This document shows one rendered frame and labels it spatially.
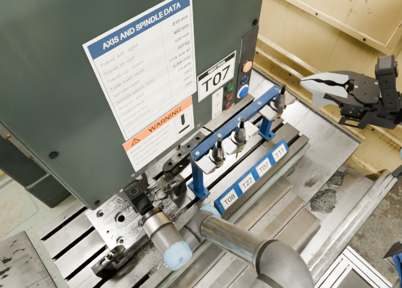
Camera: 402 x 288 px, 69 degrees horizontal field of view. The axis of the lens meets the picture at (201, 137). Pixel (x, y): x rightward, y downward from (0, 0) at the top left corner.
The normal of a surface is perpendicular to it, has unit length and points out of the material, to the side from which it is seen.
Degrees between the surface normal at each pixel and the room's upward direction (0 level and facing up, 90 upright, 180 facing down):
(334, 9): 90
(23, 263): 24
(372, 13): 90
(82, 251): 0
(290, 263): 35
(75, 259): 0
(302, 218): 8
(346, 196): 17
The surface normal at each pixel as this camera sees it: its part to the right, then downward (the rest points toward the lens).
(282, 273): -0.22, -0.82
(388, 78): -0.33, 0.83
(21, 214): -0.02, -0.54
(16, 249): 0.28, -0.73
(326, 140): -0.32, -0.25
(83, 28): 0.68, 0.61
